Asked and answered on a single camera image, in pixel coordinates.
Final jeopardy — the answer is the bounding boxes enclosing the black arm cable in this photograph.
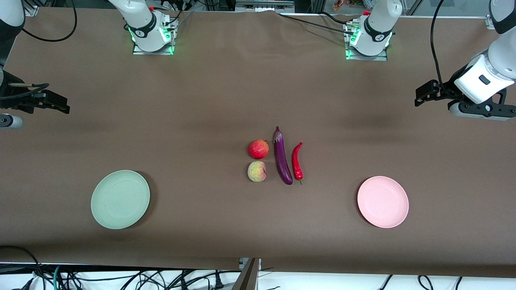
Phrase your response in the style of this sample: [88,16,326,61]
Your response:
[8,0,78,100]
[430,0,457,95]

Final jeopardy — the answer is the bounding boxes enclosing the red round fruit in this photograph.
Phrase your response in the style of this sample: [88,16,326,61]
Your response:
[248,139,269,160]

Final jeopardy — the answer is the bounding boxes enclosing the pale green plate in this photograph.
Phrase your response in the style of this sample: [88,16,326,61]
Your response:
[91,170,150,230]

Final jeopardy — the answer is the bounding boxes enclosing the black cable across table cover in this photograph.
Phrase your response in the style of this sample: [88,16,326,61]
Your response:
[279,13,356,35]

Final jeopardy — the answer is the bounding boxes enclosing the red chili pepper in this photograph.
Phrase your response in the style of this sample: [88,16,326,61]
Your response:
[292,142,304,185]

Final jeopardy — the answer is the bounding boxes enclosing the black cable with plug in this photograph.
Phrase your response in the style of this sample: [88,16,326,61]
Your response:
[177,269,226,290]

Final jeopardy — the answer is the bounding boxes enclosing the yellow pink peach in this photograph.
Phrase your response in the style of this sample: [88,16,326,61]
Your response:
[247,161,267,182]

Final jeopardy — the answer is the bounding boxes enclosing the long purple eggplant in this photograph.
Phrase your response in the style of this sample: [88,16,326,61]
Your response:
[273,126,293,185]

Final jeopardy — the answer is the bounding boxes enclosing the black looped floor cable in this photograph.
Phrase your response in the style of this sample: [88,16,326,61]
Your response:
[0,245,42,290]

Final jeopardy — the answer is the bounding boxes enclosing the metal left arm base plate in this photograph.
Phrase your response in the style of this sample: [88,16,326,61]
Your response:
[345,20,388,62]

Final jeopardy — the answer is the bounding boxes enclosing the brown table cover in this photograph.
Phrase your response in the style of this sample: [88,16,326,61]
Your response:
[0,8,516,278]

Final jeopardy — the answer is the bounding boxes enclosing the orange objects behind table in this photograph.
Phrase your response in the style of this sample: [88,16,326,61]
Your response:
[333,0,363,11]

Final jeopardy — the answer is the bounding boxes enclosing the grey support beam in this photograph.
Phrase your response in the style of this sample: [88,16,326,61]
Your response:
[232,258,261,290]

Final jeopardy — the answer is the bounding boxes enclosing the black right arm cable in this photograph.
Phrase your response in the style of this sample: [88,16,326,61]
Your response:
[8,0,78,100]

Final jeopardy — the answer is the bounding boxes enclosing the pink plate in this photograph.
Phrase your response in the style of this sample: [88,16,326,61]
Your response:
[357,176,409,229]

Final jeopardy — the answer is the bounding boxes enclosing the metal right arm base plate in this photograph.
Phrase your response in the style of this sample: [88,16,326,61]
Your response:
[132,18,175,56]

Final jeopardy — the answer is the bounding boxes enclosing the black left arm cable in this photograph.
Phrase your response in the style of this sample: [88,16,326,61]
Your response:
[430,0,457,95]

